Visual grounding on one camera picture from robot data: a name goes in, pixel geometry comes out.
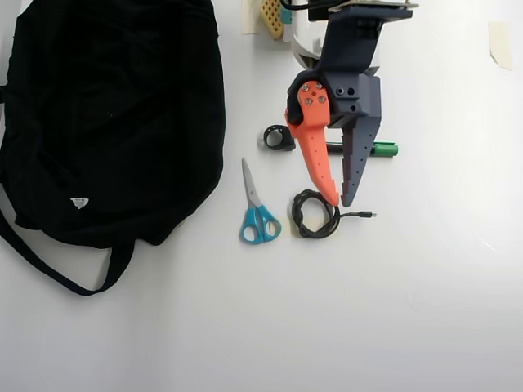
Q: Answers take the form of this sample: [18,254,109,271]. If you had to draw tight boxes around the dark navy gripper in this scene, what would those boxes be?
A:
[284,10,413,207]

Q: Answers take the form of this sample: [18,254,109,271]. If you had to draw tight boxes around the beige masking tape piece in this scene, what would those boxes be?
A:
[241,0,262,36]
[488,20,513,71]

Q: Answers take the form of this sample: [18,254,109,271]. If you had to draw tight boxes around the black fabric bag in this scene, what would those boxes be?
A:
[0,0,228,298]

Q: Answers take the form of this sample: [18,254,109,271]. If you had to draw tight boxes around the green and black marker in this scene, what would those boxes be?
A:
[325,140,400,158]

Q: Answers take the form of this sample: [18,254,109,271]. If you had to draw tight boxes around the small black ring clip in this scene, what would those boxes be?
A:
[262,124,296,153]

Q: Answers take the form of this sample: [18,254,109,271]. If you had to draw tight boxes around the coiled black USB cable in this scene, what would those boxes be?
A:
[291,188,378,241]

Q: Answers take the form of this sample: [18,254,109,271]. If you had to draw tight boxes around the blue-handled scissors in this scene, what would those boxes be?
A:
[239,158,283,246]

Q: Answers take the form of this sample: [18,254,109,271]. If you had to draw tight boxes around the yellow perforated block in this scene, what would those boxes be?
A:
[259,0,284,42]

